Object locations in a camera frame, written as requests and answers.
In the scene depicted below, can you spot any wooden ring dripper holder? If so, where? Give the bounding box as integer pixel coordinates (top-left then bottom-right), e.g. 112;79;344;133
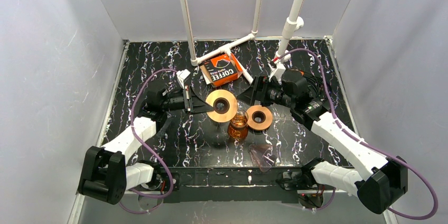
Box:
206;89;238;123

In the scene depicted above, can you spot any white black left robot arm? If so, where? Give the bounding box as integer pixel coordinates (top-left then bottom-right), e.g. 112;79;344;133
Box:
77;80;213;205

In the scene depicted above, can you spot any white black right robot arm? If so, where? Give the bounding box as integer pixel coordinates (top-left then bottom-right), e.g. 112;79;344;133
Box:
237;70;408;214

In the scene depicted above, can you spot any orange coffee filter box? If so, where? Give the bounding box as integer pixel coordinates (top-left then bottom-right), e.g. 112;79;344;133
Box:
200;53;243;88

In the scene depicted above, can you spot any pink translucent plastic dripper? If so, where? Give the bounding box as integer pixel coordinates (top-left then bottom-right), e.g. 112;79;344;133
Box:
249;144;277;172

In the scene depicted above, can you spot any amber glass server pitcher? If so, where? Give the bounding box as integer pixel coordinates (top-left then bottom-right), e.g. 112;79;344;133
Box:
228;111;248;141

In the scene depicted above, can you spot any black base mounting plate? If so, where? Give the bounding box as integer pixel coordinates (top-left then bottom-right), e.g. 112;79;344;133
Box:
127;166;326;209

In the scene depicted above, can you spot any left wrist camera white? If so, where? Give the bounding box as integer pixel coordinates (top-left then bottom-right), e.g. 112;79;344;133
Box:
176;69;191;89

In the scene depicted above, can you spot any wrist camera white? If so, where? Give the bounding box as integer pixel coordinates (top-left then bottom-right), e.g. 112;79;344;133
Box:
176;69;191;89
268;60;286;83

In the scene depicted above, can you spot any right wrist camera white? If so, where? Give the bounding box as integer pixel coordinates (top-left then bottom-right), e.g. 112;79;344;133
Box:
268;60;286;83

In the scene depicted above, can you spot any black cable bundle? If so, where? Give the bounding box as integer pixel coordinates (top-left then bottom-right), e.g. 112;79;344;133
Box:
301;72;333;102

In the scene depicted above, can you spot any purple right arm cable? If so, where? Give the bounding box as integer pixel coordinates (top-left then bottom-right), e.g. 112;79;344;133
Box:
276;48;439;221

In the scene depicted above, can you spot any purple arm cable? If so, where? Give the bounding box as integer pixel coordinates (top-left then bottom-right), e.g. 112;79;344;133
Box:
118;68;183;215
276;48;439;221

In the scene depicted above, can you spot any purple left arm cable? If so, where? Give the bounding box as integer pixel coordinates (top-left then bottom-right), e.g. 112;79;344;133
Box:
118;68;183;215

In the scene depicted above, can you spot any white PVC pipe frame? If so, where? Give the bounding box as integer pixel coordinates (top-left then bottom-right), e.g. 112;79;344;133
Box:
180;0;305;66

